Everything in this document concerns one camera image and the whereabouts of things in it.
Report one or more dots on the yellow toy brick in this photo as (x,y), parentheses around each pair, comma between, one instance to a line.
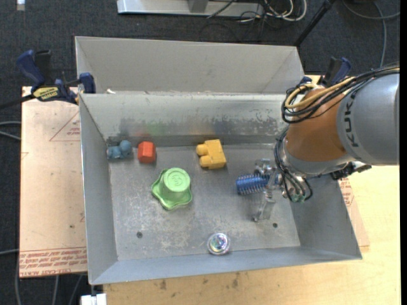
(212,154)

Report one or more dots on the black cylinder on white bracket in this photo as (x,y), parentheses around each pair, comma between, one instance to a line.
(346,170)

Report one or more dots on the brown cardboard board red print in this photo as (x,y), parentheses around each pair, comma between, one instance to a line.
(51,186)

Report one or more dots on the green plastic cup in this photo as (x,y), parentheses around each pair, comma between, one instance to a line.
(173,186)

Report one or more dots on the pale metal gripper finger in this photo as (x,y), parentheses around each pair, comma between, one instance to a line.
(265,167)
(266,206)

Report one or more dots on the blue ribbed roller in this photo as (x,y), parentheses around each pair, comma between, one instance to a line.
(249,184)

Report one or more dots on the clear glass ball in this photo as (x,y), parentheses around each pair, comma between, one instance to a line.
(218,244)

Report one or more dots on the orange-red block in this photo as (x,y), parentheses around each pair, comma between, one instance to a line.
(146,152)

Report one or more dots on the grey metal bin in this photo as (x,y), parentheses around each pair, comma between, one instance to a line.
(190,221)

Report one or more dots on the blue toy animal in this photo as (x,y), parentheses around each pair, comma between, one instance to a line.
(120,150)

